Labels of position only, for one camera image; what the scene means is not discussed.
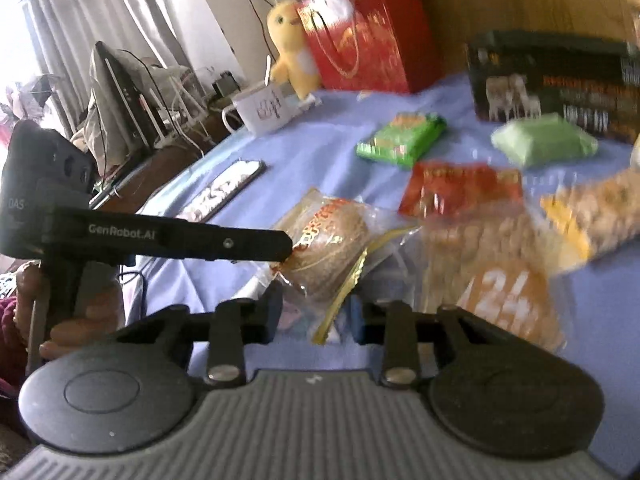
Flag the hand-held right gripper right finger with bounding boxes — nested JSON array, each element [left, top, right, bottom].
[[349, 294, 488, 387]]

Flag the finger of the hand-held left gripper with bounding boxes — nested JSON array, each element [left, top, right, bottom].
[[172, 218, 294, 266]]

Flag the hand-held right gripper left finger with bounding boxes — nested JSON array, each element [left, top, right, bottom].
[[117, 280, 284, 387]]

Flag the clear bag of brown cake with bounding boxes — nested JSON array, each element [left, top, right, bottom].
[[269, 187, 422, 346]]

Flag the red snack packet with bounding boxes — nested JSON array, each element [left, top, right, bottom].
[[398, 161, 525, 219]]

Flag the yellow packet of puffed snacks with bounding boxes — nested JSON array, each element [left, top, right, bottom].
[[540, 167, 640, 273]]

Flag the person's left hand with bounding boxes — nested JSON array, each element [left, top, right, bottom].
[[15, 262, 123, 361]]

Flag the blue printed blanket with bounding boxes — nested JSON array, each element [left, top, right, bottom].
[[119, 72, 640, 480]]

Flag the white mug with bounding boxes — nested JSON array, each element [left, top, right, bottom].
[[222, 84, 297, 136]]

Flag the clear packet with orange label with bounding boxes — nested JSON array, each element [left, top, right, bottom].
[[419, 209, 567, 354]]

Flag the green snack packet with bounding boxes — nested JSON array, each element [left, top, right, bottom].
[[356, 112, 447, 169]]

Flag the yellow plush toy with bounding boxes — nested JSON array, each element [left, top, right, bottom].
[[265, 0, 324, 101]]

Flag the grey curtain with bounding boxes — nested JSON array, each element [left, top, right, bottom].
[[0, 0, 211, 128]]

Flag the red gift bag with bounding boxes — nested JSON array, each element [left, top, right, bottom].
[[295, 0, 442, 94]]

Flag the light green tissue pack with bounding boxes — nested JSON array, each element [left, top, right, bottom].
[[491, 112, 599, 169]]

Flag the dark printed box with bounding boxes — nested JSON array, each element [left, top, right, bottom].
[[465, 30, 640, 142]]

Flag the white cables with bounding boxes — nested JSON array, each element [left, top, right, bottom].
[[149, 74, 213, 142]]

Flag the black wall cable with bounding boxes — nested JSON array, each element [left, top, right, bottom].
[[219, 0, 282, 58]]

